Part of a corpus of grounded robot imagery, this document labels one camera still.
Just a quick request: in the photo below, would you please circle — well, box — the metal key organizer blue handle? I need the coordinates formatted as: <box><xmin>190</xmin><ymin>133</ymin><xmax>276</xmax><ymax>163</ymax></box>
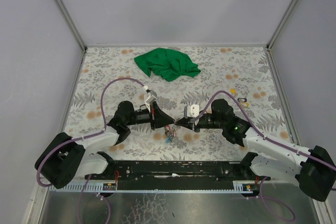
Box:
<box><xmin>164</xmin><ymin>125</ymin><xmax>176</xmax><ymax>144</ymax></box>

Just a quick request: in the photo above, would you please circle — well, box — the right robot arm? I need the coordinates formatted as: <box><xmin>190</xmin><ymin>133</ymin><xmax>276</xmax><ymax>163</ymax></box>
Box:
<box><xmin>176</xmin><ymin>99</ymin><xmax>335</xmax><ymax>202</ymax></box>

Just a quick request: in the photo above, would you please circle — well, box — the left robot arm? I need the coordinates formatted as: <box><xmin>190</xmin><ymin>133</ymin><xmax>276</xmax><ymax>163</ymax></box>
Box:
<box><xmin>35</xmin><ymin>101</ymin><xmax>175</xmax><ymax>189</ymax></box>

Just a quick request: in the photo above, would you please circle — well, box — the key with black tag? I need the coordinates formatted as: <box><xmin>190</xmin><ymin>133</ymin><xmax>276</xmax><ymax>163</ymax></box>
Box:
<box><xmin>237</xmin><ymin>98</ymin><xmax>249</xmax><ymax>108</ymax></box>

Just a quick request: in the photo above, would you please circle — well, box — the green crumpled cloth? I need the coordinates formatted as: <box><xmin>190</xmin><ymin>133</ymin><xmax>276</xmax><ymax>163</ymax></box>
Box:
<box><xmin>134</xmin><ymin>48</ymin><xmax>201</xmax><ymax>82</ymax></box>

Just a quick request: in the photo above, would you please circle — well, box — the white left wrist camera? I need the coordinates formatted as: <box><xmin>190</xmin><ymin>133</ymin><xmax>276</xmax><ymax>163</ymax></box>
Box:
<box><xmin>143</xmin><ymin>85</ymin><xmax>157</xmax><ymax>112</ymax></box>

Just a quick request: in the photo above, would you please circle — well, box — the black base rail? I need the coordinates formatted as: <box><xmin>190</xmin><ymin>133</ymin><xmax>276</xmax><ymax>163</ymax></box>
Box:
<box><xmin>90</xmin><ymin>161</ymin><xmax>263</xmax><ymax>182</ymax></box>

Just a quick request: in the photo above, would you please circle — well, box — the white slotted cable duct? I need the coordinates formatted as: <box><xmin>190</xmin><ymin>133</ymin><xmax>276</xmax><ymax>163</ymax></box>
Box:
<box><xmin>49</xmin><ymin>177</ymin><xmax>258</xmax><ymax>194</ymax></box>

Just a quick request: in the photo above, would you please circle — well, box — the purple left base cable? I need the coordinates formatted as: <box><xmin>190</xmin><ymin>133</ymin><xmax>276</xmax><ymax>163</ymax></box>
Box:
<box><xmin>79</xmin><ymin>176</ymin><xmax>111</xmax><ymax>224</ymax></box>

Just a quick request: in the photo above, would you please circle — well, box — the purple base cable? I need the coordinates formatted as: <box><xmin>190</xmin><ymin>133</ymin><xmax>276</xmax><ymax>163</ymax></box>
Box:
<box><xmin>258</xmin><ymin>175</ymin><xmax>296</xmax><ymax>221</ymax></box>
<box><xmin>79</xmin><ymin>176</ymin><xmax>111</xmax><ymax>224</ymax></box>

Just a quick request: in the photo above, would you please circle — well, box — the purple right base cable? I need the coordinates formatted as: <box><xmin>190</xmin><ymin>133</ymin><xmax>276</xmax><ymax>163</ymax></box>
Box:
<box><xmin>258</xmin><ymin>175</ymin><xmax>296</xmax><ymax>221</ymax></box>

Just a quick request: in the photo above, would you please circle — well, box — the aluminium corner post left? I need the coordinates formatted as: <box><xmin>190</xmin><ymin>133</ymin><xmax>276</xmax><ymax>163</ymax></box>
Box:
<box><xmin>54</xmin><ymin>0</ymin><xmax>87</xmax><ymax>52</ymax></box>

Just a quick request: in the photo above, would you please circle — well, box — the aluminium corner post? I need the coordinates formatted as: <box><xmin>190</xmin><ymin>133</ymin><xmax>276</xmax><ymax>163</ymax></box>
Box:
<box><xmin>266</xmin><ymin>0</ymin><xmax>299</xmax><ymax>49</ymax></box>
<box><xmin>54</xmin><ymin>0</ymin><xmax>87</xmax><ymax>52</ymax></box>

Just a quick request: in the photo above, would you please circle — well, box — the aluminium corner post right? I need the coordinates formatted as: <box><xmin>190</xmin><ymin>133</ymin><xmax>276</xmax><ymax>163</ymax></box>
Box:
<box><xmin>266</xmin><ymin>0</ymin><xmax>299</xmax><ymax>49</ymax></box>

